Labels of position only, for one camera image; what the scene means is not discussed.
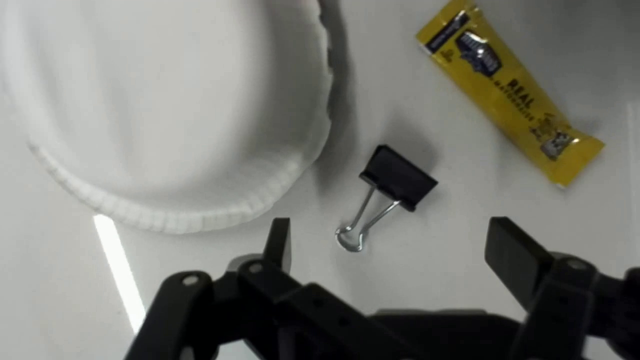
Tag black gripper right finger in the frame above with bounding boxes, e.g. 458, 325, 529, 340
484, 216, 640, 360

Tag yellow sauce packet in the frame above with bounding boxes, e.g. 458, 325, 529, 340
416, 0, 607, 191

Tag small black binder clip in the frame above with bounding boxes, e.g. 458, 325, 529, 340
336, 145, 441, 255

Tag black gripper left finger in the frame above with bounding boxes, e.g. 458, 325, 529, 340
126, 216, 363, 360

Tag white ribbed lid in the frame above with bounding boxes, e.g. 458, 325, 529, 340
0, 0, 336, 236

